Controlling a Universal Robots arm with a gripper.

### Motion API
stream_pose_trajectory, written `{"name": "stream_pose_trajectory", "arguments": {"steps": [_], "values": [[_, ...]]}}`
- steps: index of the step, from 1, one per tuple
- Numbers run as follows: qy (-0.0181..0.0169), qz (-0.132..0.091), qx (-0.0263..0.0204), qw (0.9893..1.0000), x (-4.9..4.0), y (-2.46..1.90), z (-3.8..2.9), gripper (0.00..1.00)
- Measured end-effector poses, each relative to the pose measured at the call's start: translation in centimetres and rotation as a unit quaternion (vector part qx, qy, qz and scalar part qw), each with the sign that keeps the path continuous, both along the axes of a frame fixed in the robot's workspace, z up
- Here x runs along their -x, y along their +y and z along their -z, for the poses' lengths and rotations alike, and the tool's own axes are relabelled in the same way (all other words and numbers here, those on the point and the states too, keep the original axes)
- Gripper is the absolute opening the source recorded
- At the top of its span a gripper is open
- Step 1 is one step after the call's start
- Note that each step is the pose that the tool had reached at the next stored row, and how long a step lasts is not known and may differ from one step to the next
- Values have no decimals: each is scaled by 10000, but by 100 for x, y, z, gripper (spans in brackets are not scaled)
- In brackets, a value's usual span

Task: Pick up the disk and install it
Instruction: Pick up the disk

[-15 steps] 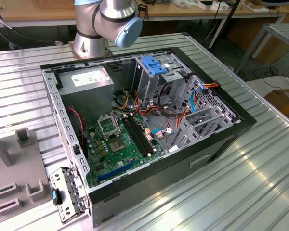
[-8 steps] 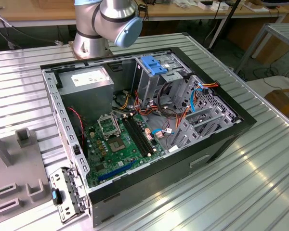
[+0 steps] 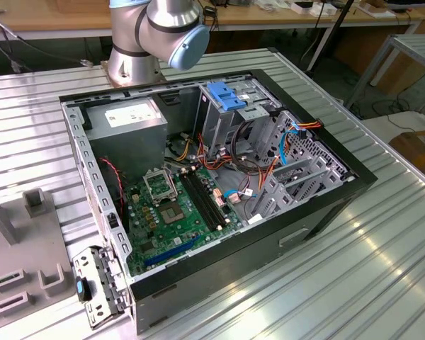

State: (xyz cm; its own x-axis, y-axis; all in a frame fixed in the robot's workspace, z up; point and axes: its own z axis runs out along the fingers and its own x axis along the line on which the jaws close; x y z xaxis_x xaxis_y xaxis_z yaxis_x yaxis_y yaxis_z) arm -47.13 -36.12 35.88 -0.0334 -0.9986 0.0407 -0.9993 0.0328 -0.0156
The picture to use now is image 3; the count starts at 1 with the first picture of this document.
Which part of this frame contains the CPU socket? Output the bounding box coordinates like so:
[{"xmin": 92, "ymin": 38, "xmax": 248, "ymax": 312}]
[{"xmin": 159, "ymin": 201, "xmax": 185, "ymax": 226}]

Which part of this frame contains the wooden desk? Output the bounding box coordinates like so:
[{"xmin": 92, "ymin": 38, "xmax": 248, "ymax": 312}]
[{"xmin": 0, "ymin": 0, "xmax": 425, "ymax": 42}]

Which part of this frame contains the small white box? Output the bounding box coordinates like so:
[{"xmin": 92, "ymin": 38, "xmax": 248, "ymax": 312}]
[
  {"xmin": 310, "ymin": 3, "xmax": 341, "ymax": 18},
  {"xmin": 292, "ymin": 1, "xmax": 315, "ymax": 15}
]

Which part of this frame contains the blue plastic drive latch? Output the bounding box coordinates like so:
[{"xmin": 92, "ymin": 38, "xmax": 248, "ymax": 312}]
[{"xmin": 205, "ymin": 81, "xmax": 247, "ymax": 111}]

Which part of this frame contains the blue data wire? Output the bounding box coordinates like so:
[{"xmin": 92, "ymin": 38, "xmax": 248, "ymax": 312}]
[{"xmin": 278, "ymin": 122, "xmax": 307, "ymax": 166}]

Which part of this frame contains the black RAM slot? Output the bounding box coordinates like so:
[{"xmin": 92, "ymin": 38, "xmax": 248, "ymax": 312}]
[
  {"xmin": 184, "ymin": 170, "xmax": 220, "ymax": 229},
  {"xmin": 190, "ymin": 169, "xmax": 226, "ymax": 227},
  {"xmin": 178, "ymin": 171, "xmax": 215, "ymax": 230},
  {"xmin": 195, "ymin": 167, "xmax": 232, "ymax": 224}
]

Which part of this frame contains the grey power supply unit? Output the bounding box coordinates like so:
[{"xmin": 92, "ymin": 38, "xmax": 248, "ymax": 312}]
[{"xmin": 83, "ymin": 97, "xmax": 169, "ymax": 178}]

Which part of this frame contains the metal disk bay cage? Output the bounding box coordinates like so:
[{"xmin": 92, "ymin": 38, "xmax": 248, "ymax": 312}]
[{"xmin": 249, "ymin": 109, "xmax": 355, "ymax": 227}]

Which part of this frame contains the metal socket cover frame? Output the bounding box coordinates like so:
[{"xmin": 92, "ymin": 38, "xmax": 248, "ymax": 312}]
[{"xmin": 143, "ymin": 169, "xmax": 180, "ymax": 206}]

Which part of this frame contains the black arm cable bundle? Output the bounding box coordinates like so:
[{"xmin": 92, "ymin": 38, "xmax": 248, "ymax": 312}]
[{"xmin": 0, "ymin": 8, "xmax": 93, "ymax": 68}]

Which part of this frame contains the metal slot retainer bracket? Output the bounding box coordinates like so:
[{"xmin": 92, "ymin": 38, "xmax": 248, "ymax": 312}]
[{"xmin": 72, "ymin": 246, "xmax": 134, "ymax": 329}]

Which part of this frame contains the red black fan wire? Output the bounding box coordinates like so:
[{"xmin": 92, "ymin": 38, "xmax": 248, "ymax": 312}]
[{"xmin": 98, "ymin": 157, "xmax": 127, "ymax": 215}]

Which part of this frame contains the yellow wire bundle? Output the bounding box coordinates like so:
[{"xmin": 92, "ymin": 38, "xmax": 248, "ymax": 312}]
[{"xmin": 176, "ymin": 134, "xmax": 196, "ymax": 162}]

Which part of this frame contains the black wire loop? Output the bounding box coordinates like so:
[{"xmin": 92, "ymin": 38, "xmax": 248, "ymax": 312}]
[{"xmin": 232, "ymin": 122, "xmax": 266, "ymax": 174}]

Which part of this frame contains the black open PC case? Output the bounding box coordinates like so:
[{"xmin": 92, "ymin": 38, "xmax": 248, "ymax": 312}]
[{"xmin": 58, "ymin": 69, "xmax": 379, "ymax": 336}]

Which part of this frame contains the orange power wire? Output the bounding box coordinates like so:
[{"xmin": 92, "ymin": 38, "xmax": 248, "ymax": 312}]
[{"xmin": 258, "ymin": 120, "xmax": 323, "ymax": 192}]

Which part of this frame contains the blue expansion slot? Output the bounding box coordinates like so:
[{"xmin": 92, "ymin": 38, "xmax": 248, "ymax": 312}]
[{"xmin": 144, "ymin": 235, "xmax": 201, "ymax": 268}]

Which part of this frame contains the metal optical drive cage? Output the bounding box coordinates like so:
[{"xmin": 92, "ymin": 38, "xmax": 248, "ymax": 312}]
[{"xmin": 193, "ymin": 76, "xmax": 283, "ymax": 157}]

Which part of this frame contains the red orange wire bundle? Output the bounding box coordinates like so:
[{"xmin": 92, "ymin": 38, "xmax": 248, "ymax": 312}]
[{"xmin": 196, "ymin": 132, "xmax": 234, "ymax": 173}]

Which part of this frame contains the brown cardboard box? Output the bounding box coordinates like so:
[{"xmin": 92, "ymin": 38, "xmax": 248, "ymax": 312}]
[{"xmin": 389, "ymin": 129, "xmax": 425, "ymax": 181}]

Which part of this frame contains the green motherboard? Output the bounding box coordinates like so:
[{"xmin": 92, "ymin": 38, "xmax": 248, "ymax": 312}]
[{"xmin": 122, "ymin": 166, "xmax": 249, "ymax": 277}]

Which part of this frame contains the black clip with blue tab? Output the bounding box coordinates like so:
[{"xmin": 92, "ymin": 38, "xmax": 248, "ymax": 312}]
[{"xmin": 74, "ymin": 277, "xmax": 93, "ymax": 302}]

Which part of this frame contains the grey parts rack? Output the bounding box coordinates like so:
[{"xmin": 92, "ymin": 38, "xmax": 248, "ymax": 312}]
[{"xmin": 0, "ymin": 176, "xmax": 93, "ymax": 334}]

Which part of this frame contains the black stand pole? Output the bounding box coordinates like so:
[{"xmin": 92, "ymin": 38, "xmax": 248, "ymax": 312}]
[{"xmin": 331, "ymin": 0, "xmax": 355, "ymax": 28}]

